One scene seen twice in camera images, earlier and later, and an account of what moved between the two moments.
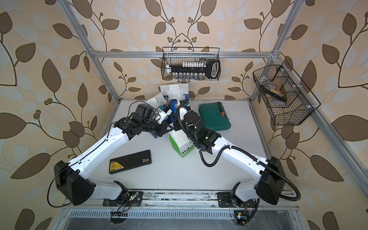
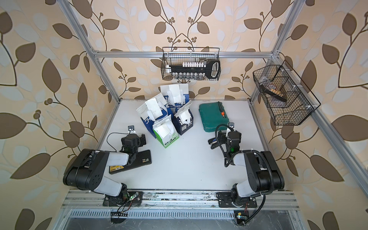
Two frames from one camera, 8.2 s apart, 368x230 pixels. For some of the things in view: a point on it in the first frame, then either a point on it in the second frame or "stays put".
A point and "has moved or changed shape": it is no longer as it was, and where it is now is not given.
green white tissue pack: [180, 143] has moved or changed shape
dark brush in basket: [273, 93] stays put
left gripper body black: [152, 125] → [139, 142]
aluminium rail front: [177, 205] stays put
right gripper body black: [186, 124] → [224, 140]
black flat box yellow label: [130, 161] stays put
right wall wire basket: [289, 100] stays put
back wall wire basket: [190, 63] stays put
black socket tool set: [211, 68] stays put
